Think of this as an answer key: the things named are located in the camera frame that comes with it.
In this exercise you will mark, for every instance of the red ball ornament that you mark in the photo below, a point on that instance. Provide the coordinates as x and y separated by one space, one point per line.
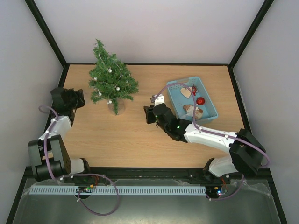
200 101

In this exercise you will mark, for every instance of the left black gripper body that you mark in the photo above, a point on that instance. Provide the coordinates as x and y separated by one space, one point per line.
76 100

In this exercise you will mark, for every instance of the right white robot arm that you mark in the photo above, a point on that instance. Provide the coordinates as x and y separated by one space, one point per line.
244 152

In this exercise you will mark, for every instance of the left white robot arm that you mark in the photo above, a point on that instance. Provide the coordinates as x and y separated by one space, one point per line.
48 155

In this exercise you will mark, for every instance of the black frame rail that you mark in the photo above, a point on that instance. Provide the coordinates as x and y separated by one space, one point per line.
189 175

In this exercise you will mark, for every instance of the wooden heart ornament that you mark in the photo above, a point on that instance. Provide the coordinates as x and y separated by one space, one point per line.
187 92

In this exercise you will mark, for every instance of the light blue plastic basket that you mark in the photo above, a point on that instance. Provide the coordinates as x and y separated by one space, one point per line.
178 100

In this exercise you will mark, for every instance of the white cable duct rail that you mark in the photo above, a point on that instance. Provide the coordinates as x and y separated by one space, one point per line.
121 190

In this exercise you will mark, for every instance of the small green christmas tree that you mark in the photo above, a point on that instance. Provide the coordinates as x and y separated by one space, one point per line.
112 81

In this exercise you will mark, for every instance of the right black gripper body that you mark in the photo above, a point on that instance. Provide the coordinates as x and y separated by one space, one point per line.
149 114

